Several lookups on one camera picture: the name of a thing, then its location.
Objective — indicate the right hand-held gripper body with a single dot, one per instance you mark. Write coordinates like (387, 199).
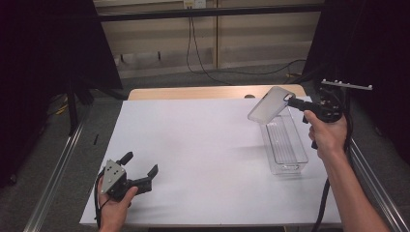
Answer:
(330, 106)

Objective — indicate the iridescent blue phone case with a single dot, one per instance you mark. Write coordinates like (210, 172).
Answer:
(269, 106)

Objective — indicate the white wall socket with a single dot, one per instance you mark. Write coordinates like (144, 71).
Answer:
(195, 4)

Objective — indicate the small black floor object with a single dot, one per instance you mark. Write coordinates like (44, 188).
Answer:
(95, 139)

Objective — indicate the black horizontal bar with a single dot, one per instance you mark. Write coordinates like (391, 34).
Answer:
(209, 12)

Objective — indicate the person's left hand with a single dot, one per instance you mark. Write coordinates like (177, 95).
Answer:
(116, 212)

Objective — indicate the metal floor rail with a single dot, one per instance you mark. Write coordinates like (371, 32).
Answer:
(370, 175)
(54, 180)

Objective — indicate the black curtain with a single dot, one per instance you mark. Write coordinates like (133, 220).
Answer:
(380, 42)
(48, 64)

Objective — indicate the black stand leg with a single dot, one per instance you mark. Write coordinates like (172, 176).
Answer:
(72, 112)

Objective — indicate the clear plastic container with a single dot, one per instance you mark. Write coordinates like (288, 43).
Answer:
(286, 148)

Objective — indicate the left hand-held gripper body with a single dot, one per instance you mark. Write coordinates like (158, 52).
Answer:
(112, 180)

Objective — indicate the wooden table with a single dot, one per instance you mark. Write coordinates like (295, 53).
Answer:
(193, 92)

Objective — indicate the person's right hand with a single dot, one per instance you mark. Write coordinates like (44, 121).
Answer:
(327, 137)

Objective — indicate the white table cover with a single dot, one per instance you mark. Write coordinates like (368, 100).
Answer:
(193, 135)

